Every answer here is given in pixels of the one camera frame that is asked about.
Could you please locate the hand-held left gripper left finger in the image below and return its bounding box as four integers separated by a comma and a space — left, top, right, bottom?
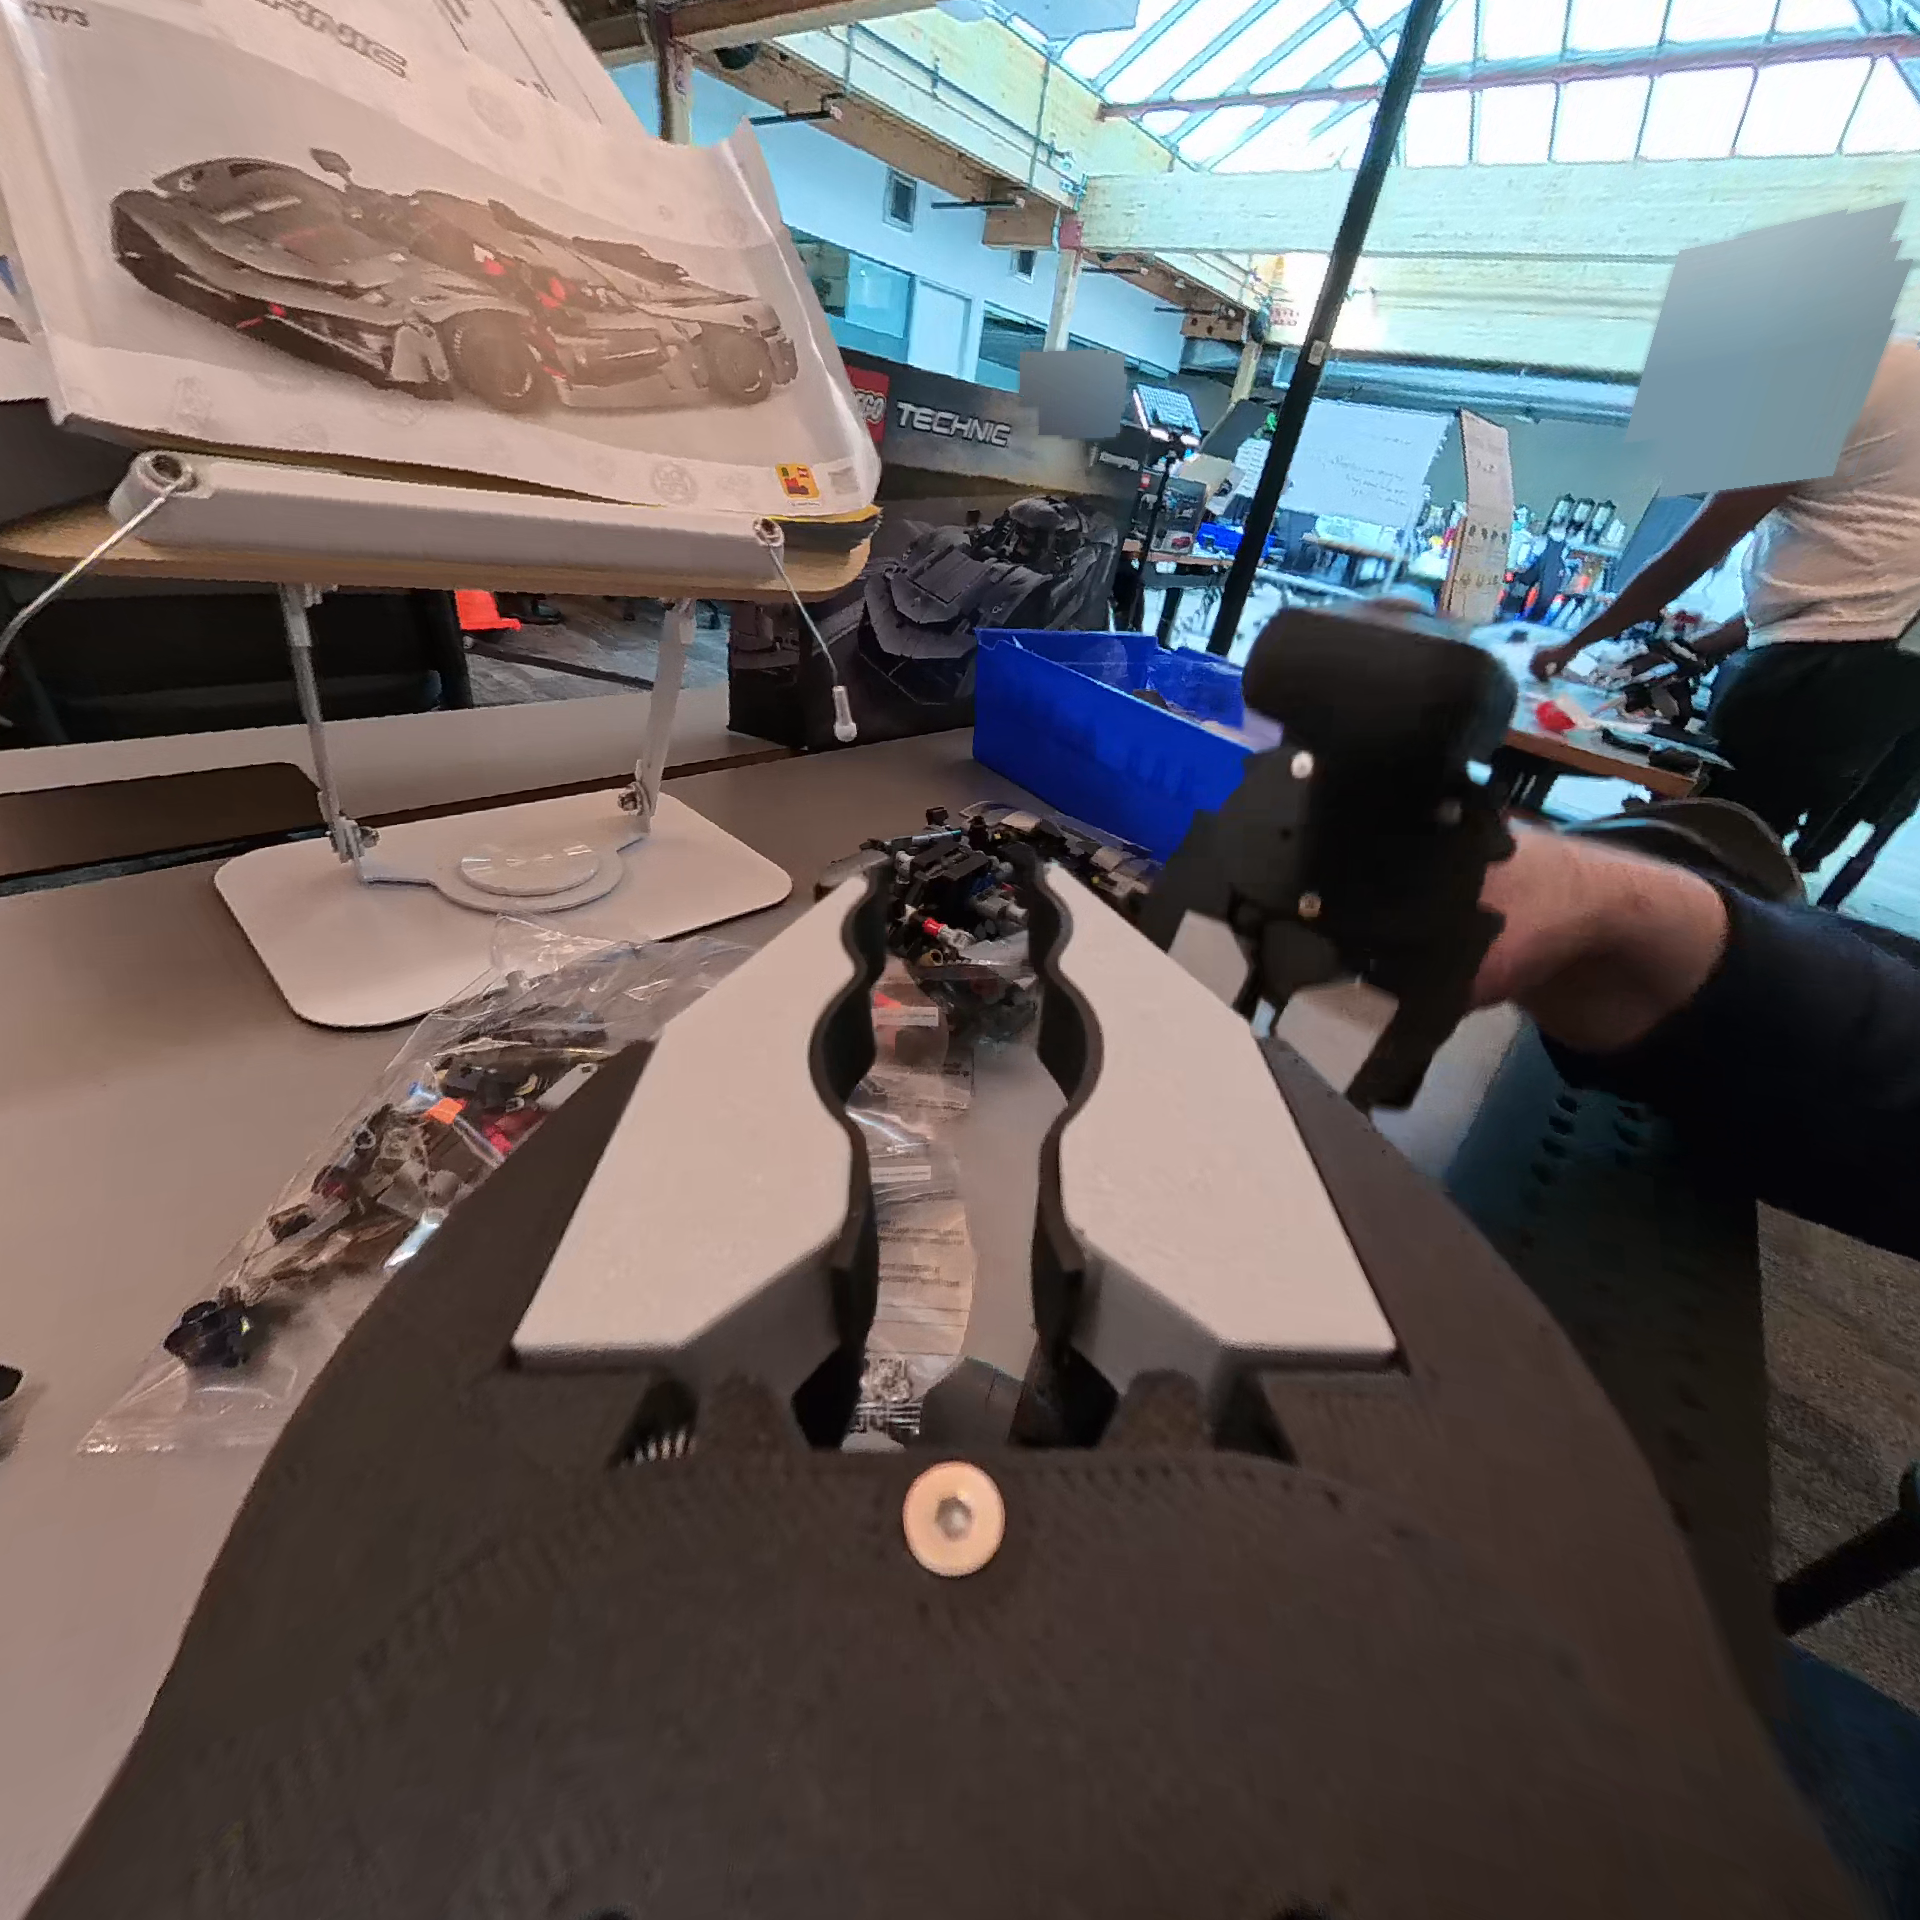
508, 873, 893, 1454

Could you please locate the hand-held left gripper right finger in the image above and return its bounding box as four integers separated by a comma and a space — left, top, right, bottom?
1033, 866, 1399, 1454

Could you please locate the large toy brick car model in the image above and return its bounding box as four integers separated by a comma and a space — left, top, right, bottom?
815, 800, 1160, 1037

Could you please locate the person's right forearm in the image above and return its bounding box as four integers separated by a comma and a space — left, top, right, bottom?
1545, 873, 1920, 1263

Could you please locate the dark toy set box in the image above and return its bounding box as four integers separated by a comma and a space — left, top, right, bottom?
728, 358, 1190, 753

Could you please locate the person's right hand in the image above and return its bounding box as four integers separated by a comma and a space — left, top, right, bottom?
1475, 821, 1730, 1055

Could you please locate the clear bag with warning print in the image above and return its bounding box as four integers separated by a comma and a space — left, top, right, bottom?
841, 981, 989, 1454

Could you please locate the wooden work table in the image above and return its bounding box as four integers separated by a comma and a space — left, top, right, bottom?
1499, 629, 1730, 807

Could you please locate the blue plastic bin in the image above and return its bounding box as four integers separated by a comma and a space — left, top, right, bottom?
969, 627, 1284, 866

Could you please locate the clear bag of brick pieces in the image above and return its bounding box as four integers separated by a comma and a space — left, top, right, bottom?
79, 915, 754, 1458

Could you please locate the dark chair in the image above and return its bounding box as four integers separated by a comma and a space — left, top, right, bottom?
1592, 800, 1810, 903

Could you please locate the cardboard sign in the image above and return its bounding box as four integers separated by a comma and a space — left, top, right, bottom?
1439, 410, 1516, 627

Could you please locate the white board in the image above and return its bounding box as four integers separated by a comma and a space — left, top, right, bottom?
1278, 398, 1453, 529

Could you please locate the black perforated board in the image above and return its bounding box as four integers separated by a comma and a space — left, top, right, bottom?
1441, 1018, 1804, 1679

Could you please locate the white book stand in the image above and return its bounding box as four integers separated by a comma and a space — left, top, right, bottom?
0, 444, 882, 1035

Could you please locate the black metal pole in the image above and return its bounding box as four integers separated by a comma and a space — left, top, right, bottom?
1204, 0, 1441, 660

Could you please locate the printed instruction sheet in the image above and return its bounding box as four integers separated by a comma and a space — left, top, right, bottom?
0, 214, 54, 410

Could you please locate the building manual in plastic sleeve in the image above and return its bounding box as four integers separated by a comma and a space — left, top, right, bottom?
0, 0, 887, 514

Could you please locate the dark desk cable hatch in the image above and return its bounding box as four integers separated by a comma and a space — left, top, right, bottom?
0, 761, 325, 892

